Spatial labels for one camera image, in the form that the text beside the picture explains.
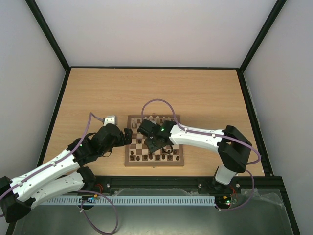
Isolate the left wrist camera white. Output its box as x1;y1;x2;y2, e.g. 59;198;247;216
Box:
103;115;118;126

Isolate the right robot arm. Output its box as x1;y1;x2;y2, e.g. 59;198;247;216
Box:
137;119;252;192

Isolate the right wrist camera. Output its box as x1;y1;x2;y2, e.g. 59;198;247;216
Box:
137;119;160;138

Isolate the black aluminium frame rail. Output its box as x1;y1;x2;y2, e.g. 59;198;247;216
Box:
94;176;286;195

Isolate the light blue cable duct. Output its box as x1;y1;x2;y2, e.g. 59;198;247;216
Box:
42;195;216;206

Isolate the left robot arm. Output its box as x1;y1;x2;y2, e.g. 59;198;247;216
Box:
0;123;133;223

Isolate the wooden chess board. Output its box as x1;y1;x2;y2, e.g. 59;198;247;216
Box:
125;115;184;167

